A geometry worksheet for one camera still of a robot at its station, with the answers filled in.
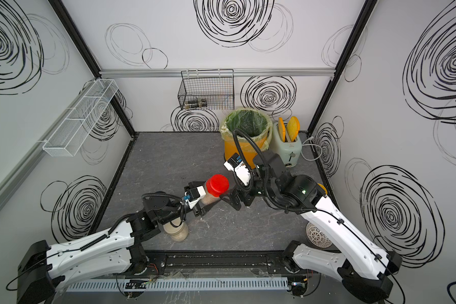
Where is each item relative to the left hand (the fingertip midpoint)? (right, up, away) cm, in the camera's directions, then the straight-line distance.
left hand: (214, 189), depth 66 cm
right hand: (+6, +2, -5) cm, 8 cm away
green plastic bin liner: (+18, +28, +33) cm, 47 cm away
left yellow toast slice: (+31, +24, +27) cm, 48 cm away
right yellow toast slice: (+38, +24, +30) cm, 54 cm away
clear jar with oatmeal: (-2, -3, -1) cm, 4 cm away
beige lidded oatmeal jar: (-14, -19, +6) cm, 24 cm away
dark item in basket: (-12, +35, +21) cm, 43 cm away
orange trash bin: (+13, +14, +19) cm, 27 cm away
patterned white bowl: (+43, -23, +15) cm, 51 cm away
